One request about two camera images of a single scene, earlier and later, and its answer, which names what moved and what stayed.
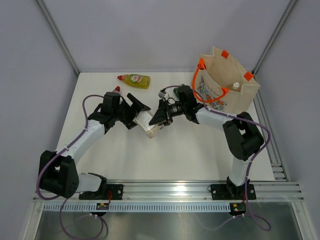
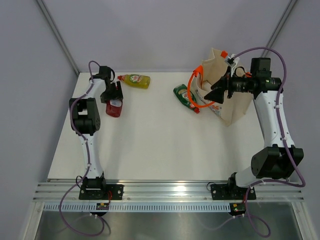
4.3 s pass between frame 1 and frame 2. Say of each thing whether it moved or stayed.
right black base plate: stayed
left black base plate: stayed
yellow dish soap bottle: stayed
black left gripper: moved
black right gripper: moved
